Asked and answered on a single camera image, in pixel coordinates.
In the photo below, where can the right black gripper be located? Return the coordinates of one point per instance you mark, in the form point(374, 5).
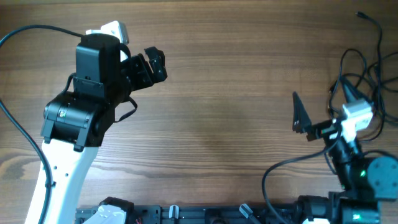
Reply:
point(302, 121)

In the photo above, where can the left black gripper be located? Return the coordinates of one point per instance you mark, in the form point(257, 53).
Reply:
point(145, 78)

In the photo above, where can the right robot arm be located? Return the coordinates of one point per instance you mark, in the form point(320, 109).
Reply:
point(366, 181)

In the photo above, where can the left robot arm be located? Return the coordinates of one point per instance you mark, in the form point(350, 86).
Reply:
point(75, 122)

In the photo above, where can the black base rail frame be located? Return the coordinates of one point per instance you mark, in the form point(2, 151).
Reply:
point(155, 214)

